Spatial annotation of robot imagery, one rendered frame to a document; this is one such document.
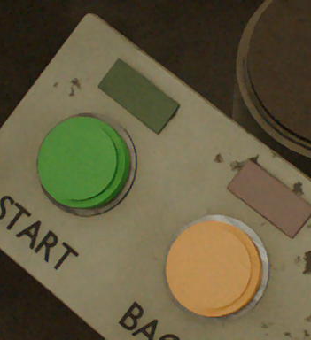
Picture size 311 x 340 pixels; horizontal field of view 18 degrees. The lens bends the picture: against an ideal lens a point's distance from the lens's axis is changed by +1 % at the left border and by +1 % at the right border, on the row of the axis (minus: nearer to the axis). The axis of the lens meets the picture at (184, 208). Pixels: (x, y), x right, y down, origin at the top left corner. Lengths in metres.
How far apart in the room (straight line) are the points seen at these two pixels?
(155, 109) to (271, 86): 0.13
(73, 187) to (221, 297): 0.08
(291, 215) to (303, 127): 0.13
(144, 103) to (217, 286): 0.09
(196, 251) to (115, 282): 0.04
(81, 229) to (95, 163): 0.03
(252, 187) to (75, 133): 0.08
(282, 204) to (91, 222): 0.09
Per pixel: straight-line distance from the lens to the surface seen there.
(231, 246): 0.41
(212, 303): 0.41
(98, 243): 0.44
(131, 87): 0.44
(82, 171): 0.43
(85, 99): 0.45
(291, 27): 0.57
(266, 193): 0.42
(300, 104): 0.55
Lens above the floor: 1.00
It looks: 69 degrees down
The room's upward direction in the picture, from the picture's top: 2 degrees counter-clockwise
